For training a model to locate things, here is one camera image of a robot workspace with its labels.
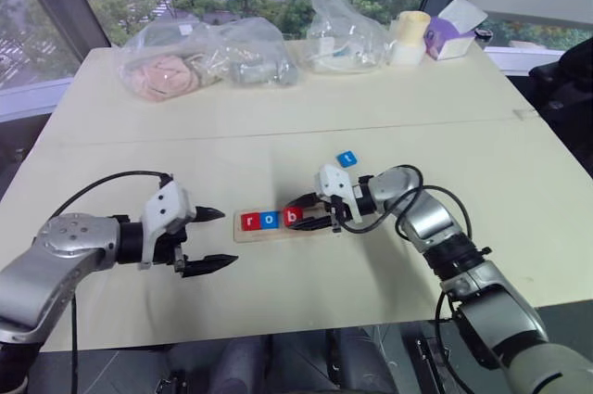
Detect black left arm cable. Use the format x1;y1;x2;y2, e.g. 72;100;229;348
47;170;173;394

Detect purple tissue box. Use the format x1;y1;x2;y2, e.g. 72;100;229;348
423;0;488;62

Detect blue letter t block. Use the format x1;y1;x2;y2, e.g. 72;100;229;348
334;149;360;169

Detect grey cylindrical object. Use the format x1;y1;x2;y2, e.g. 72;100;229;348
229;58;298;87

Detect large clear plastic bag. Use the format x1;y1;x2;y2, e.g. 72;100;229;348
117;17;301;102

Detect blue letter o block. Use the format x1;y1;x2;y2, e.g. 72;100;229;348
258;211;285;231

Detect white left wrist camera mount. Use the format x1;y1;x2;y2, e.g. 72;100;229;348
137;181;198;271

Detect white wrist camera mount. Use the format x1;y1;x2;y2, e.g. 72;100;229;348
137;181;198;271
313;163;365;224

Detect dark rounded shape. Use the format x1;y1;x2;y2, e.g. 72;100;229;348
323;325;402;394

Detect cream plastic container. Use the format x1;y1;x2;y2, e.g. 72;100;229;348
387;9;432;68

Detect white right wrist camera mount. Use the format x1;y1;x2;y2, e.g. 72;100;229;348
313;163;365;224

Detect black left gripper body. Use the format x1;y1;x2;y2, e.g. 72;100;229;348
151;225;190;275

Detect wooden letter tray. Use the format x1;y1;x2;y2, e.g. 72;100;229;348
232;207;345;244

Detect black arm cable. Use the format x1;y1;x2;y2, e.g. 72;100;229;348
339;163;476;394
47;170;173;394

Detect black chair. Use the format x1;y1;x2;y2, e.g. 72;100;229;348
526;36;593;172

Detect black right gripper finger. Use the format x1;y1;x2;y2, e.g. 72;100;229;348
290;214;334;232
282;193;322;209

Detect pink cloth bundle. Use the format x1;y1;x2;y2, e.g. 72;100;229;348
132;54;197;101

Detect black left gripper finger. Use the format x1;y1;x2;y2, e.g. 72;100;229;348
180;253;240;279
193;205;226;224

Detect tall clear plastic bag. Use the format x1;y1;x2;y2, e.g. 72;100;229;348
302;0;394;76

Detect red letter b block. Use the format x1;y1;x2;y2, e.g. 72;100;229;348
283;206;305;228

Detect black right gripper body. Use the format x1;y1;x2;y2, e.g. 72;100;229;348
318;194;355;235

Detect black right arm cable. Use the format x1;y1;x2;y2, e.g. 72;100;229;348
339;163;476;394

